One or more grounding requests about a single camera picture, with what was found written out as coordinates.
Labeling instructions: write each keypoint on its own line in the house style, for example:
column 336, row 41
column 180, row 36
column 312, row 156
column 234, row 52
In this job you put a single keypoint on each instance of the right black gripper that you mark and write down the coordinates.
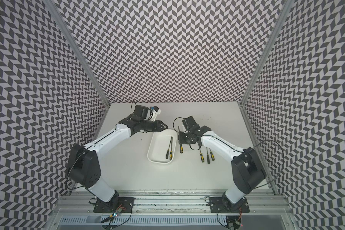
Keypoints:
column 180, row 139

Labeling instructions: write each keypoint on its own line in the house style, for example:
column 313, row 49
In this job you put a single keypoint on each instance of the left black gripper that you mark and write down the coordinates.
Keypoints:
column 158, row 128

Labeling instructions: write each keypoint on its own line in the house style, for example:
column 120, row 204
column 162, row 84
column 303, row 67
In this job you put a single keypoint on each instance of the white plastic storage box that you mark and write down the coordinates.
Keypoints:
column 159, row 145

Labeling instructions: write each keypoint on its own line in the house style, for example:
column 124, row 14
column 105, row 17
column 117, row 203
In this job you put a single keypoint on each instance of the yellow black file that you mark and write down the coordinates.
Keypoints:
column 201, row 156
column 167, row 154
column 208, row 157
column 211, row 155
column 171, row 150
column 180, row 138

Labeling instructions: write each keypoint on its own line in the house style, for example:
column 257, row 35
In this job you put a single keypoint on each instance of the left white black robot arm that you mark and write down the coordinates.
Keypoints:
column 84, row 164

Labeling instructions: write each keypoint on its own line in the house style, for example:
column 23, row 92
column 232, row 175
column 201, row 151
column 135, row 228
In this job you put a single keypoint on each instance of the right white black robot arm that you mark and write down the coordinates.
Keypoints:
column 246, row 166

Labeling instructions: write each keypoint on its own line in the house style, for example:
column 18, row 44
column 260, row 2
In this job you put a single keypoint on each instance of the left base wiring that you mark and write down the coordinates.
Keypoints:
column 115, row 217

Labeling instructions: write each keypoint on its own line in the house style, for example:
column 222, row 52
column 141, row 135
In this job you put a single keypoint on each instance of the base wiring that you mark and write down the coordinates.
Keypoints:
column 115, row 217
column 233, row 220

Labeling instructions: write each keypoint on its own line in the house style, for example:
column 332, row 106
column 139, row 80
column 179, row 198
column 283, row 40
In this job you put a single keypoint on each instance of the right base wiring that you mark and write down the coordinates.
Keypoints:
column 233, row 220

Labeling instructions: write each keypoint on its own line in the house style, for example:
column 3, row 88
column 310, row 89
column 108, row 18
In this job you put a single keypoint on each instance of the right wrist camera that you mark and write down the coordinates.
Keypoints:
column 190, row 125

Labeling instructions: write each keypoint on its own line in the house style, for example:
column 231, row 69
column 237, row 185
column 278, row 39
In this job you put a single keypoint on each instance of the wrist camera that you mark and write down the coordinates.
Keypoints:
column 190, row 125
column 146, row 113

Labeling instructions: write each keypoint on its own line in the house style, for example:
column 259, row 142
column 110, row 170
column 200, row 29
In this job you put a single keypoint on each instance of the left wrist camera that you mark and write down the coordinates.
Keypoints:
column 146, row 113

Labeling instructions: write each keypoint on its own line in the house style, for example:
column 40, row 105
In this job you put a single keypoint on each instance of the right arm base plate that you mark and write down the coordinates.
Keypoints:
column 219, row 204

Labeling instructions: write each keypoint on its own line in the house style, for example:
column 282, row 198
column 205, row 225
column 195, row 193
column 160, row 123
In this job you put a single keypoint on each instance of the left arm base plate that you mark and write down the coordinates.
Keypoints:
column 113, row 204

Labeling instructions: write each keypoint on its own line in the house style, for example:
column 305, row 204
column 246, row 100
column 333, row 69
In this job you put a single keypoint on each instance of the aluminium mounting rail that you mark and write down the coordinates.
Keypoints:
column 176, row 202

